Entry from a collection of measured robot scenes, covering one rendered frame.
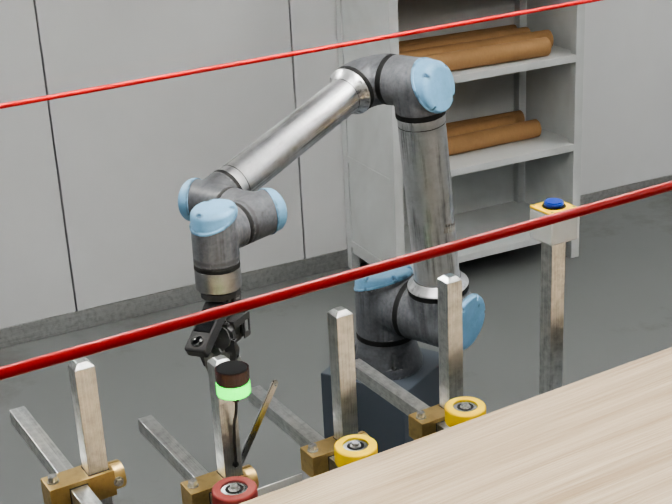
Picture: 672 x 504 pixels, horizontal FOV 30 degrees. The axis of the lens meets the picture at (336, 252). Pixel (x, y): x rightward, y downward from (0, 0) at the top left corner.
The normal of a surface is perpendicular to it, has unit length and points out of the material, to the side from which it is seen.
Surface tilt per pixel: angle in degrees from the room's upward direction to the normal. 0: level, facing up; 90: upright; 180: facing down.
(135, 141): 90
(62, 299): 90
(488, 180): 90
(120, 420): 0
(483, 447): 0
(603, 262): 0
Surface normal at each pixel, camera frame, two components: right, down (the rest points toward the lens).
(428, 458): -0.05, -0.93
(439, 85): 0.76, 0.08
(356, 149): -0.89, 0.21
